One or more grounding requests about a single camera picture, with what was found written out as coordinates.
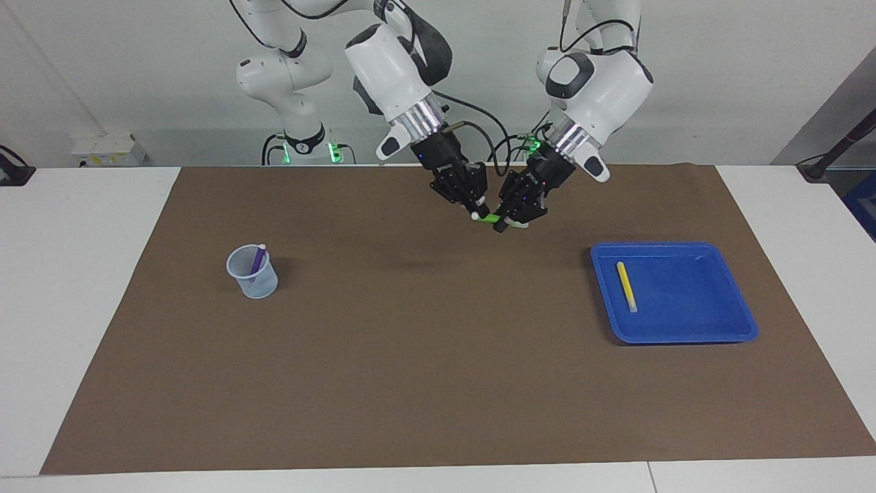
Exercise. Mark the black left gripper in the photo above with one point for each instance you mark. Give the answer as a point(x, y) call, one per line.
point(551, 171)

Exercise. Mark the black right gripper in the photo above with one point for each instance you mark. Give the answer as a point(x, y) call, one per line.
point(445, 164)

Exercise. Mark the green pen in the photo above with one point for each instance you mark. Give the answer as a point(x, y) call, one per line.
point(487, 219)

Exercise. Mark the yellow pen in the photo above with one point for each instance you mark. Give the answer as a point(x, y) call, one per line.
point(626, 287)

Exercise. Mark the purple pen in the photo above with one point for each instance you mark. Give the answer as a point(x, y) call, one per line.
point(258, 261)

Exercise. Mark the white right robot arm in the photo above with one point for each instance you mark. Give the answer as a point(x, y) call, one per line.
point(390, 75)

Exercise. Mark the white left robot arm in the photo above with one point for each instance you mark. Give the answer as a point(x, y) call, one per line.
point(602, 82)

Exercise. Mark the blue plastic tray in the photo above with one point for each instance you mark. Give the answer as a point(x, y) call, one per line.
point(698, 308)

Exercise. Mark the brown table mat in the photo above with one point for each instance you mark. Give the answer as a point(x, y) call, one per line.
point(410, 376)

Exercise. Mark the clear plastic cup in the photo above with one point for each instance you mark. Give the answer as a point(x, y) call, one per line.
point(260, 287)

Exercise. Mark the black stand pole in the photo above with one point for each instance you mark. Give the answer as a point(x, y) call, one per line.
point(838, 147)

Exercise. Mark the blue box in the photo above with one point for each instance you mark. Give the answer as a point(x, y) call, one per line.
point(864, 205)

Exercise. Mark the white power strip box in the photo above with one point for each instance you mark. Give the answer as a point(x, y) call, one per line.
point(109, 149)

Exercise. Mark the black clamp mount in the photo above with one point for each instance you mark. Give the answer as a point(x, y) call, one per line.
point(14, 171)

